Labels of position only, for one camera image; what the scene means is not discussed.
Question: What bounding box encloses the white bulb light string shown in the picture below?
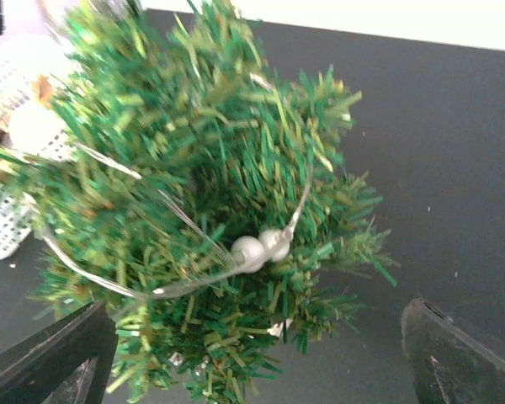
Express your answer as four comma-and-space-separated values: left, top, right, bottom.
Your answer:
41, 71, 315, 300

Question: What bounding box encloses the small green christmas tree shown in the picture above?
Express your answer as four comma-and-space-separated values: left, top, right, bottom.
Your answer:
0, 1, 392, 403

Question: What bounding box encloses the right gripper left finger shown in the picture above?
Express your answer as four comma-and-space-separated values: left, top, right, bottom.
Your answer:
0, 300, 118, 403

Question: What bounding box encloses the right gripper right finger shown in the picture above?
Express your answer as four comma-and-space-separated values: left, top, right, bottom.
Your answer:
401, 298, 505, 404

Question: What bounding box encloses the white round wooden ornament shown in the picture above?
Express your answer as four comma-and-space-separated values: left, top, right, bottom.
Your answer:
8, 100, 65, 154

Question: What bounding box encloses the white plastic basket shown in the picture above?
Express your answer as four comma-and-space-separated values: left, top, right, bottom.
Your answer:
0, 35, 67, 261

